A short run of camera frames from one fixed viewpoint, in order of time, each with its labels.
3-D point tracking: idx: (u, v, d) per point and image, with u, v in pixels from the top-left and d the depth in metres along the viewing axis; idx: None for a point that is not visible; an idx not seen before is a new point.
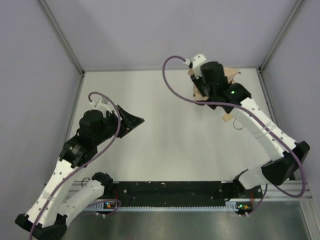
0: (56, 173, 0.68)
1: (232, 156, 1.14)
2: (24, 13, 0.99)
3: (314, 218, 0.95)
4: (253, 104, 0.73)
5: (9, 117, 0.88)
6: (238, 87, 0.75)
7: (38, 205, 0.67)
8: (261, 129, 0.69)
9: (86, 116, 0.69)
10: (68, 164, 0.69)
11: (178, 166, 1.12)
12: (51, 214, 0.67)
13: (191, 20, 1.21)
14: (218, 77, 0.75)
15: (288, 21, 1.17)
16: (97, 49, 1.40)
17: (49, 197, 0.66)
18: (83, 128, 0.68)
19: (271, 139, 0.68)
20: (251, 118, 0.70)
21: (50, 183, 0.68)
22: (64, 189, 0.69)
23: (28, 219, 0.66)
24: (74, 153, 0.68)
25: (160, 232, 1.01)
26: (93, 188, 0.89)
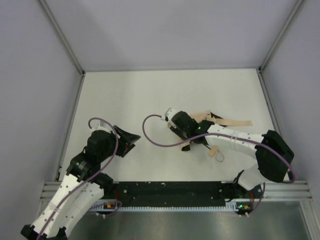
0: (63, 186, 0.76)
1: (232, 155, 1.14)
2: (24, 12, 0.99)
3: (314, 218, 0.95)
4: (215, 128, 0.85)
5: (9, 116, 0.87)
6: (203, 123, 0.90)
7: (44, 216, 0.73)
8: (230, 139, 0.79)
9: (93, 136, 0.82)
10: (74, 178, 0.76)
11: (178, 166, 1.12)
12: (54, 225, 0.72)
13: (191, 20, 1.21)
14: (185, 121, 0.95)
15: (287, 21, 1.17)
16: (97, 49, 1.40)
17: (55, 208, 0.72)
18: (90, 145, 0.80)
19: (241, 143, 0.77)
20: (219, 137, 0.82)
21: (57, 196, 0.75)
22: (69, 202, 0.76)
23: (34, 230, 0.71)
24: (80, 168, 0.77)
25: (160, 232, 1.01)
26: (92, 193, 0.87)
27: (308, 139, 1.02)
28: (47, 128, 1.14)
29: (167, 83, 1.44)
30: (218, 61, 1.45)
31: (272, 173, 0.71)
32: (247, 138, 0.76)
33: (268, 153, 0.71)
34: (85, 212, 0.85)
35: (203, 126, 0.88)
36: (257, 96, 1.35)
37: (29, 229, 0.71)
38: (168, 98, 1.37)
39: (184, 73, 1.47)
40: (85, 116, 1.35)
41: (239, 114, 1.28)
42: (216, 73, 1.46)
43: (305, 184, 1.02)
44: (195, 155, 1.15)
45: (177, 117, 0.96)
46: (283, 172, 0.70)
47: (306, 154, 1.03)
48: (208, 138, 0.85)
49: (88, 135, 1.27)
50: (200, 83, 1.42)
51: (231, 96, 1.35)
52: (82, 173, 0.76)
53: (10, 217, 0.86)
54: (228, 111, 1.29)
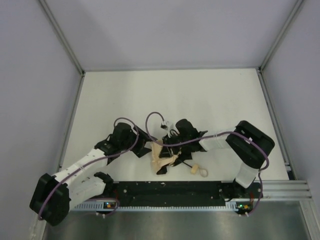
0: (89, 154, 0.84)
1: (233, 156, 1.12)
2: (24, 11, 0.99)
3: (314, 218, 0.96)
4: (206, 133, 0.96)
5: (8, 116, 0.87)
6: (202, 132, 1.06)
7: (66, 171, 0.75)
8: (213, 137, 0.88)
9: (118, 125, 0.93)
10: (101, 152, 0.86)
11: (178, 166, 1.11)
12: (72, 183, 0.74)
13: (192, 20, 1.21)
14: (190, 131, 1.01)
15: (287, 21, 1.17)
16: (97, 49, 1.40)
17: (82, 166, 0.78)
18: (115, 133, 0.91)
19: (221, 137, 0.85)
20: (209, 140, 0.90)
21: (83, 160, 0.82)
22: (91, 168, 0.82)
23: (55, 179, 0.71)
24: (107, 148, 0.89)
25: (160, 232, 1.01)
26: (95, 183, 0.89)
27: (308, 139, 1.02)
28: (46, 128, 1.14)
29: (167, 83, 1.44)
30: (218, 61, 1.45)
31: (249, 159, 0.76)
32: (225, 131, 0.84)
33: (239, 140, 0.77)
34: (84, 198, 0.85)
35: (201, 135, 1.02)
36: (257, 96, 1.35)
37: (50, 177, 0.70)
38: (168, 98, 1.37)
39: (184, 73, 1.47)
40: (84, 115, 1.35)
41: (239, 114, 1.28)
42: (216, 73, 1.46)
43: (305, 183, 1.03)
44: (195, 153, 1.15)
45: (180, 125, 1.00)
46: (260, 159, 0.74)
47: (306, 153, 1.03)
48: (201, 142, 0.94)
49: (88, 134, 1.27)
50: (200, 83, 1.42)
51: (230, 96, 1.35)
52: (108, 151, 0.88)
53: (9, 217, 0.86)
54: (227, 111, 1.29)
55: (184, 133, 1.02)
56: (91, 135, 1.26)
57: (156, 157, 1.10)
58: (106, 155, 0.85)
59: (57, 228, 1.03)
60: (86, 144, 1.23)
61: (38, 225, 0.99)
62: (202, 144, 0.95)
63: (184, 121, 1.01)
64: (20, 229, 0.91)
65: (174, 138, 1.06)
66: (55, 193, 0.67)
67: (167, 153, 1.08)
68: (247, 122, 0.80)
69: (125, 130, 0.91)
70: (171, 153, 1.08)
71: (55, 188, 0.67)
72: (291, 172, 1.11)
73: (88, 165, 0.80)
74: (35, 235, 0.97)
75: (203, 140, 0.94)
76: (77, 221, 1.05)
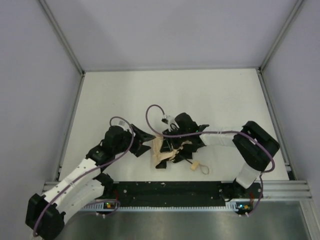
0: (80, 167, 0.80)
1: (234, 157, 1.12)
2: (24, 11, 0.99)
3: (314, 218, 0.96)
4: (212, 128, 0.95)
5: (9, 117, 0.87)
6: (202, 126, 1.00)
7: (56, 189, 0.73)
8: (217, 134, 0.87)
9: (110, 130, 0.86)
10: (92, 162, 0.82)
11: (178, 166, 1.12)
12: (63, 201, 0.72)
13: (192, 20, 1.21)
14: (188, 124, 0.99)
15: (287, 22, 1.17)
16: (97, 49, 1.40)
17: (71, 182, 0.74)
18: (107, 138, 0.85)
19: (224, 135, 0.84)
20: (210, 135, 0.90)
21: (73, 174, 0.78)
22: (82, 182, 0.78)
23: (44, 199, 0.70)
24: (99, 156, 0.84)
25: (160, 232, 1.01)
26: (93, 187, 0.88)
27: (308, 140, 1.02)
28: (46, 128, 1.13)
29: (167, 83, 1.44)
30: (218, 61, 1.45)
31: (254, 161, 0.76)
32: (229, 130, 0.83)
33: (246, 142, 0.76)
34: (82, 205, 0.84)
35: (200, 128, 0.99)
36: (257, 96, 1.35)
37: (40, 197, 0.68)
38: (168, 98, 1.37)
39: (184, 73, 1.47)
40: (85, 115, 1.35)
41: (239, 115, 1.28)
42: (216, 73, 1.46)
43: (305, 184, 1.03)
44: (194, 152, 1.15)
45: (179, 117, 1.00)
46: (265, 161, 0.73)
47: (307, 154, 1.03)
48: (202, 136, 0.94)
49: (88, 134, 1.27)
50: (200, 84, 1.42)
51: (230, 96, 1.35)
52: (101, 160, 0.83)
53: (9, 218, 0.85)
54: (227, 112, 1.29)
55: (183, 126, 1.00)
56: (91, 135, 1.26)
57: (158, 152, 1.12)
58: (98, 166, 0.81)
59: None
60: (86, 144, 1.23)
61: None
62: (202, 138, 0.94)
63: (184, 114, 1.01)
64: (20, 229, 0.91)
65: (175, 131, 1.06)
66: (45, 214, 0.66)
67: (167, 148, 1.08)
68: (254, 123, 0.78)
69: (116, 136, 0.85)
70: (172, 147, 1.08)
71: (44, 211, 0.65)
72: (291, 172, 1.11)
73: (78, 180, 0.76)
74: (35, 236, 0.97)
75: (205, 135, 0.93)
76: (77, 221, 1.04)
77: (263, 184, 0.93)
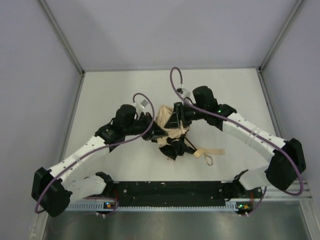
0: (88, 144, 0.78)
1: (233, 157, 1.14)
2: (24, 11, 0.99)
3: (314, 218, 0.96)
4: (238, 116, 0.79)
5: (9, 117, 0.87)
6: (224, 107, 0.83)
7: (62, 165, 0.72)
8: (249, 134, 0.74)
9: (122, 109, 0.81)
10: (101, 140, 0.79)
11: (178, 166, 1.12)
12: (68, 177, 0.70)
13: (191, 20, 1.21)
14: (208, 100, 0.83)
15: (287, 22, 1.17)
16: (97, 49, 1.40)
17: (78, 159, 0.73)
18: (118, 117, 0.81)
19: (260, 142, 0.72)
20: (238, 128, 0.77)
21: (81, 150, 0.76)
22: (89, 159, 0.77)
23: (50, 173, 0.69)
24: (108, 135, 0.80)
25: (160, 232, 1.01)
26: (96, 181, 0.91)
27: (307, 140, 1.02)
28: (46, 127, 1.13)
29: (167, 83, 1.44)
30: (218, 61, 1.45)
31: (280, 180, 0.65)
32: (268, 139, 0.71)
33: (285, 160, 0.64)
34: (84, 195, 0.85)
35: (222, 108, 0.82)
36: (257, 96, 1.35)
37: (45, 171, 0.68)
38: (168, 98, 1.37)
39: (184, 73, 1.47)
40: (85, 115, 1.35)
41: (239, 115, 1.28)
42: (216, 73, 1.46)
43: (305, 183, 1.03)
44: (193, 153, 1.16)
45: (198, 91, 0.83)
46: (291, 181, 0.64)
47: (306, 154, 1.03)
48: (224, 124, 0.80)
49: (88, 134, 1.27)
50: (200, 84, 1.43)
51: (230, 97, 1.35)
52: (109, 139, 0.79)
53: (8, 217, 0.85)
54: None
55: (201, 101, 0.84)
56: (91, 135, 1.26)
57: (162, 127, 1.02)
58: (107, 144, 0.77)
59: (57, 228, 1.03)
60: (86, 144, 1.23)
61: (38, 225, 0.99)
62: (224, 125, 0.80)
63: (205, 89, 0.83)
64: (20, 229, 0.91)
65: (189, 107, 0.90)
66: (49, 189, 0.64)
67: (174, 124, 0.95)
68: (299, 144, 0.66)
69: (130, 115, 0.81)
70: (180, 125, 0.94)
71: (49, 185, 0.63)
72: None
73: (85, 157, 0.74)
74: (35, 236, 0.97)
75: (230, 123, 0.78)
76: (77, 221, 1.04)
77: (265, 190, 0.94)
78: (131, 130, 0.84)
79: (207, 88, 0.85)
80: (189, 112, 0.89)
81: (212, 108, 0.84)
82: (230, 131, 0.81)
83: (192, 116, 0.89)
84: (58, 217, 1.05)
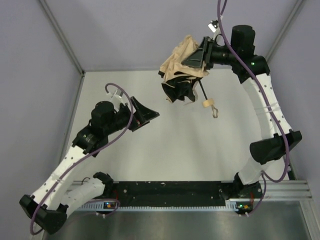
0: (67, 158, 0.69)
1: (233, 157, 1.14)
2: (24, 11, 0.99)
3: (314, 218, 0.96)
4: (266, 81, 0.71)
5: (9, 117, 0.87)
6: (259, 59, 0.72)
7: (44, 188, 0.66)
8: (264, 106, 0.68)
9: (97, 108, 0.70)
10: (80, 150, 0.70)
11: (179, 165, 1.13)
12: (57, 196, 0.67)
13: (191, 20, 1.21)
14: (245, 44, 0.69)
15: (287, 22, 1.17)
16: (97, 49, 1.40)
17: (59, 179, 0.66)
18: (95, 119, 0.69)
19: (269, 119, 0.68)
20: (259, 94, 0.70)
21: (60, 166, 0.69)
22: (73, 174, 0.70)
23: (34, 200, 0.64)
24: (87, 141, 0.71)
25: (160, 232, 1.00)
26: (94, 185, 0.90)
27: (307, 140, 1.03)
28: (46, 127, 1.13)
29: None
30: None
31: (258, 155, 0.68)
32: (278, 119, 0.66)
33: (276, 145, 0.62)
34: (83, 202, 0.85)
35: (258, 61, 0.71)
36: None
37: (28, 199, 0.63)
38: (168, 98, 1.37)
39: None
40: (85, 115, 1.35)
41: (239, 115, 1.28)
42: (216, 73, 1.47)
43: (305, 184, 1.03)
44: (195, 153, 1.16)
45: (239, 29, 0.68)
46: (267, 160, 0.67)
47: (307, 154, 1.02)
48: (249, 80, 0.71)
49: None
50: (200, 82, 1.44)
51: (230, 97, 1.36)
52: (89, 146, 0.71)
53: (9, 218, 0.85)
54: (229, 112, 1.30)
55: (237, 43, 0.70)
56: None
57: (178, 63, 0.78)
58: (86, 153, 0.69)
59: None
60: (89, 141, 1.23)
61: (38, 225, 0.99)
62: (248, 82, 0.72)
63: (249, 28, 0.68)
64: (21, 229, 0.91)
65: (219, 48, 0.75)
66: (37, 216, 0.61)
67: (193, 65, 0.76)
68: (301, 139, 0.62)
69: (104, 114, 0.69)
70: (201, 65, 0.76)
71: (35, 213, 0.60)
72: (291, 172, 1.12)
73: (65, 175, 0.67)
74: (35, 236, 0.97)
75: (254, 84, 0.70)
76: (77, 221, 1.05)
77: (265, 190, 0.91)
78: (114, 127, 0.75)
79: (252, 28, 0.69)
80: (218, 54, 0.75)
81: (244, 57, 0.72)
82: (248, 91, 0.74)
83: (219, 58, 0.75)
84: None
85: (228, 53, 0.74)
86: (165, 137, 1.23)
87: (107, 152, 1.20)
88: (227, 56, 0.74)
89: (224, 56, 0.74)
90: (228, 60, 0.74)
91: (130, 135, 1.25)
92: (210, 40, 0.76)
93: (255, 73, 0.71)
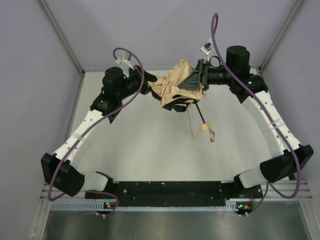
0: (86, 120, 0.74)
1: (233, 157, 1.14)
2: (24, 12, 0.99)
3: (314, 218, 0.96)
4: (266, 97, 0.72)
5: (8, 118, 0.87)
6: (256, 78, 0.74)
7: (66, 146, 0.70)
8: (268, 123, 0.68)
9: (107, 74, 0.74)
10: (99, 113, 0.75)
11: (179, 165, 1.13)
12: (75, 157, 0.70)
13: (191, 20, 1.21)
14: (241, 65, 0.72)
15: (287, 23, 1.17)
16: (97, 49, 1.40)
17: (80, 137, 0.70)
18: (107, 86, 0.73)
19: (276, 135, 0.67)
20: (261, 111, 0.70)
21: (80, 128, 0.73)
22: (92, 134, 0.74)
23: (56, 157, 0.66)
24: (105, 106, 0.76)
25: (160, 232, 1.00)
26: (100, 175, 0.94)
27: (306, 140, 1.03)
28: (46, 127, 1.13)
29: None
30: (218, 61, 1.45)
31: (271, 175, 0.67)
32: (285, 136, 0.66)
33: (289, 163, 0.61)
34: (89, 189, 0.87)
35: (255, 80, 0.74)
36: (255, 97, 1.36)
37: (51, 155, 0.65)
38: None
39: None
40: (85, 116, 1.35)
41: (238, 117, 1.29)
42: None
43: (305, 184, 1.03)
44: (194, 154, 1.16)
45: (233, 50, 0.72)
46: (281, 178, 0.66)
47: None
48: (250, 99, 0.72)
49: None
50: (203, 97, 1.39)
51: (230, 99, 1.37)
52: (107, 110, 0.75)
53: (9, 218, 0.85)
54: (228, 115, 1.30)
55: (232, 63, 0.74)
56: None
57: (175, 87, 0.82)
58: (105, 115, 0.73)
59: (57, 228, 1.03)
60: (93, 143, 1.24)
61: (38, 225, 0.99)
62: (248, 101, 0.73)
63: (243, 49, 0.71)
64: (20, 229, 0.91)
65: (215, 69, 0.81)
66: (60, 171, 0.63)
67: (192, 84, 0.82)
68: (312, 154, 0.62)
69: (116, 80, 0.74)
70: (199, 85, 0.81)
71: (59, 167, 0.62)
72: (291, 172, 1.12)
73: (87, 133, 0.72)
74: (35, 236, 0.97)
75: (255, 102, 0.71)
76: (77, 221, 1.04)
77: (265, 193, 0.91)
78: (125, 92, 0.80)
79: (246, 49, 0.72)
80: (216, 74, 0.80)
81: (242, 76, 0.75)
82: (250, 109, 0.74)
83: (217, 78, 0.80)
84: (58, 218, 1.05)
85: (225, 73, 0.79)
86: (165, 138, 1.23)
87: (107, 151, 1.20)
88: (224, 77, 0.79)
89: (221, 76, 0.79)
90: (225, 79, 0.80)
91: (130, 135, 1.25)
92: (205, 62, 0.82)
93: (254, 92, 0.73)
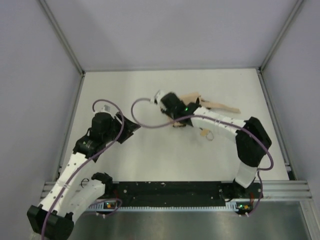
0: (70, 165, 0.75)
1: (233, 157, 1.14)
2: (24, 11, 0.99)
3: (314, 217, 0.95)
4: (203, 110, 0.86)
5: (7, 118, 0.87)
6: (190, 104, 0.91)
7: (51, 195, 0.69)
8: (213, 122, 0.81)
9: (95, 117, 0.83)
10: (82, 155, 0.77)
11: (177, 165, 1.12)
12: (62, 206, 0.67)
13: (191, 20, 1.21)
14: (173, 102, 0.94)
15: (287, 23, 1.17)
16: (96, 49, 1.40)
17: (65, 184, 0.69)
18: (95, 125, 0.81)
19: (224, 127, 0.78)
20: (205, 120, 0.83)
21: (64, 175, 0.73)
22: (77, 180, 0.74)
23: (42, 209, 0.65)
24: (87, 147, 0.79)
25: (160, 232, 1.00)
26: (94, 187, 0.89)
27: (307, 140, 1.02)
28: (46, 127, 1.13)
29: (167, 83, 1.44)
30: (218, 61, 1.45)
31: (250, 159, 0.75)
32: (230, 122, 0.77)
33: (249, 140, 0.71)
34: (87, 205, 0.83)
35: (190, 107, 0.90)
36: (257, 96, 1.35)
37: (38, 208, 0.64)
38: None
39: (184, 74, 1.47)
40: (85, 116, 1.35)
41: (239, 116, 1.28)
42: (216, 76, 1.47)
43: (305, 184, 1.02)
44: (193, 154, 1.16)
45: (163, 98, 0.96)
46: (259, 158, 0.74)
47: (307, 155, 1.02)
48: (195, 121, 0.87)
49: None
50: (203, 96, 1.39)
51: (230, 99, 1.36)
52: (90, 151, 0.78)
53: (9, 218, 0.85)
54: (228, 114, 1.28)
55: (169, 107, 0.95)
56: None
57: None
58: (88, 157, 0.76)
59: None
60: None
61: None
62: (193, 121, 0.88)
63: (169, 95, 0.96)
64: (20, 229, 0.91)
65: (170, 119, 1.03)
66: (48, 222, 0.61)
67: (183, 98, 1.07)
68: (259, 122, 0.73)
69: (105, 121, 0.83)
70: None
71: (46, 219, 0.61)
72: (291, 172, 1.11)
73: (71, 180, 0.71)
74: (35, 236, 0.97)
75: (197, 118, 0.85)
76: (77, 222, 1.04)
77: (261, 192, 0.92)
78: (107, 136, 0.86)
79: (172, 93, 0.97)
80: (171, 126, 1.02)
81: (180, 108, 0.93)
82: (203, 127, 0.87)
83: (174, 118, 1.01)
84: None
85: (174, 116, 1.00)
86: (164, 138, 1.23)
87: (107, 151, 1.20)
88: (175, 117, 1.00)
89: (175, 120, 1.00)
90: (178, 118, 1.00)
91: None
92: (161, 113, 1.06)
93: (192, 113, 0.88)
